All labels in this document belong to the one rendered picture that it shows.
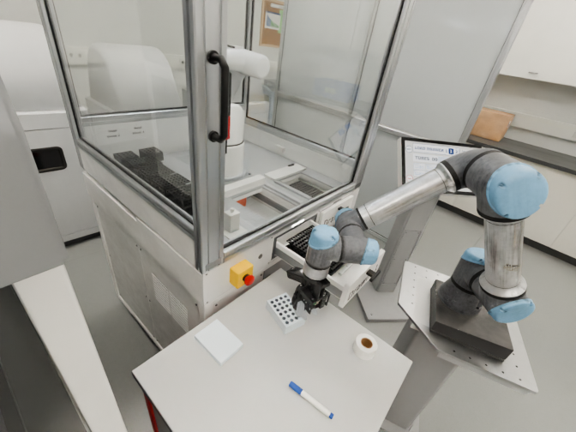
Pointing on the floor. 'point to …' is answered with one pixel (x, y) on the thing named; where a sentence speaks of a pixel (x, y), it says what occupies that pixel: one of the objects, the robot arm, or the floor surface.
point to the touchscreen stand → (394, 267)
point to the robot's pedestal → (411, 417)
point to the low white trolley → (273, 374)
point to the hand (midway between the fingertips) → (300, 311)
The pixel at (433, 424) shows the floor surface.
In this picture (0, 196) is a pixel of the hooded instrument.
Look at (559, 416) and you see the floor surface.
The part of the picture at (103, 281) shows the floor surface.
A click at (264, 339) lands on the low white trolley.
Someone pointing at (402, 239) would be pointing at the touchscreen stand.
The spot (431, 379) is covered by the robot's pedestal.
